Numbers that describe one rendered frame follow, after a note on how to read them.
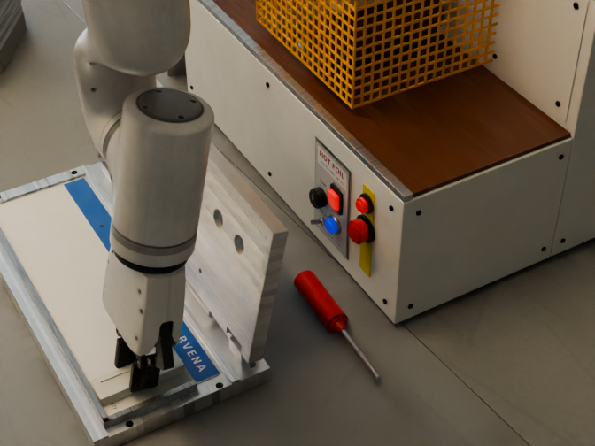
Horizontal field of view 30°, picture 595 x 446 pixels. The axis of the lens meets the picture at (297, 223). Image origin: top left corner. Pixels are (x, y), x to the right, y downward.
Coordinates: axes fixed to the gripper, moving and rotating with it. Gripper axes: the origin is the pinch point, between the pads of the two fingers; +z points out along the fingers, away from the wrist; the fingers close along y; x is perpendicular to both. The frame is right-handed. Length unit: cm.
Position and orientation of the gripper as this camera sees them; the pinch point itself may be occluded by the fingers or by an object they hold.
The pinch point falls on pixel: (137, 362)
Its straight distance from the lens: 120.5
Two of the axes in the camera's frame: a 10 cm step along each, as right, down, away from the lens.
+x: 8.5, -1.7, 5.0
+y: 5.0, 5.6, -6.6
